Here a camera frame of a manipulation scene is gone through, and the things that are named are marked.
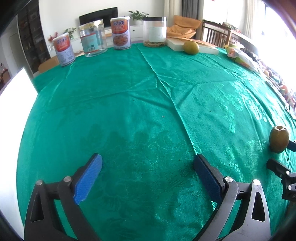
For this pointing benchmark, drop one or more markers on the green tablecloth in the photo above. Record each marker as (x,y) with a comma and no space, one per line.
(147,112)

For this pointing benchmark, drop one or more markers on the black television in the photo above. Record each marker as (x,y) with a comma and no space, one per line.
(106,15)

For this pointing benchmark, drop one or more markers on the white plastic snack bag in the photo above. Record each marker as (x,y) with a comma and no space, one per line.
(241,58)

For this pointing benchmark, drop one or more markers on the wooden dining chair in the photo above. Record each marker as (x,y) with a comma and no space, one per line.
(220,35)

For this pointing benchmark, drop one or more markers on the clear jar gold lid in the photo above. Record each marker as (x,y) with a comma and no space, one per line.
(93,38)

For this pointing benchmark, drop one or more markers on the clear jar black lid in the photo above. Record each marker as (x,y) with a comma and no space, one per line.
(154,31)

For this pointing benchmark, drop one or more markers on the potted green plant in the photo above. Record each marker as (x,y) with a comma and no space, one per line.
(137,17)

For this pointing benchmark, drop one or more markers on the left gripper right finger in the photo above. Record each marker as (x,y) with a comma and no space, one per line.
(252,221)

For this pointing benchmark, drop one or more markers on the brown round pear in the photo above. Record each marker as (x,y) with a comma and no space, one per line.
(278,139)

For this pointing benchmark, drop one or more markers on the small red-white can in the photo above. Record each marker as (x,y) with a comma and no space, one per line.
(64,50)

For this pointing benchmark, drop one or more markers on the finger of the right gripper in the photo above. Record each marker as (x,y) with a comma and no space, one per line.
(287,178)
(292,146)

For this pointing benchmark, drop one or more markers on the tall red-white can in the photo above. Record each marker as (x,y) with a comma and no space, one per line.
(120,28)

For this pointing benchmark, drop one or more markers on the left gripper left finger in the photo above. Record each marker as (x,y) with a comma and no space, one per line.
(42,219)

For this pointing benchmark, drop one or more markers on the orange lounge chair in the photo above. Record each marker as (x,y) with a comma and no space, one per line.
(183,27)

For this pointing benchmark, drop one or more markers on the white box orange cover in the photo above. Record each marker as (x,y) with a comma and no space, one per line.
(176,44)

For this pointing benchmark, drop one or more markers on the green-yellow orange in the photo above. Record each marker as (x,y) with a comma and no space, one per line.
(191,48)

